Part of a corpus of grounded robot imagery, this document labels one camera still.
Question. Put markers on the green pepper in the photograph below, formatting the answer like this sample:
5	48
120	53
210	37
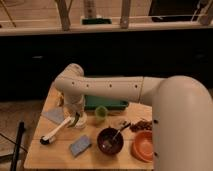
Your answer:
77	117

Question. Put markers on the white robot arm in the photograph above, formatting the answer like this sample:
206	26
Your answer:
182	113

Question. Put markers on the green plastic cup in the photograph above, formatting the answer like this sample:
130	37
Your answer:
101	113

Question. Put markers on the green plastic tray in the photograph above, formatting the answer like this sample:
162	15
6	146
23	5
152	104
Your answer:
92	102

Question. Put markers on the metal fork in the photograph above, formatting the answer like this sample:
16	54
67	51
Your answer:
113	137

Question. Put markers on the yellow banana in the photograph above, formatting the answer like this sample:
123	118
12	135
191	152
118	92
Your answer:
60	101

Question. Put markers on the dark grape bunch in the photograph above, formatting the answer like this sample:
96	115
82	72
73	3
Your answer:
141	125

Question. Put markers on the dark brown bowl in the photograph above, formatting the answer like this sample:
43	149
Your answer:
110	141

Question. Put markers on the light blue cloth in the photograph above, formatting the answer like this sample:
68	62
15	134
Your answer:
55	115

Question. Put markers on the blue sponge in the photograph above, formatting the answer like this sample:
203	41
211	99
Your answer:
80	145

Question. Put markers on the green base block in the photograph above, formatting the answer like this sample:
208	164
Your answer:
94	21

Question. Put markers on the orange plastic bowl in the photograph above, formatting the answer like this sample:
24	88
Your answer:
142	146

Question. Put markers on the black monitor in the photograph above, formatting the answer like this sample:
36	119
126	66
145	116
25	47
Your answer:
173	10

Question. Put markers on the black pole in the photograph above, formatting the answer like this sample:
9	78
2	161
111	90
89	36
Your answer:
17	146

